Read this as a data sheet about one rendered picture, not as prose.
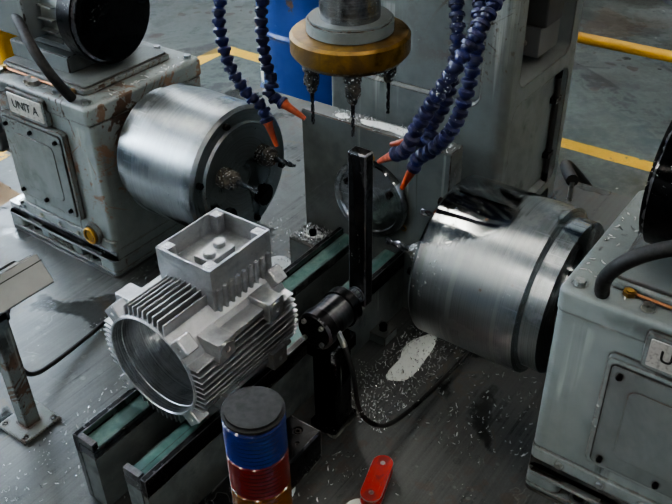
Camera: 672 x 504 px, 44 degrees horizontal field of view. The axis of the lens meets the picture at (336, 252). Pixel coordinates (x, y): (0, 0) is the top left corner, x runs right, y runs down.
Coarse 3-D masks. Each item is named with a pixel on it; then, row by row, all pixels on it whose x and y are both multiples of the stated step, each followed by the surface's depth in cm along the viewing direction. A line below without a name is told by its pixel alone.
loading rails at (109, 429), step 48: (336, 240) 151; (288, 288) 140; (384, 288) 144; (384, 336) 144; (288, 384) 128; (96, 432) 114; (144, 432) 119; (192, 432) 113; (96, 480) 116; (144, 480) 106; (192, 480) 115
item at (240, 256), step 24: (216, 216) 116; (168, 240) 112; (192, 240) 116; (216, 240) 113; (240, 240) 117; (264, 240) 113; (168, 264) 111; (192, 264) 107; (216, 264) 107; (240, 264) 111; (264, 264) 115; (216, 288) 108; (240, 288) 112
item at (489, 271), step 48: (480, 192) 117; (528, 192) 118; (432, 240) 114; (480, 240) 111; (528, 240) 109; (576, 240) 109; (432, 288) 115; (480, 288) 111; (528, 288) 108; (480, 336) 113; (528, 336) 110
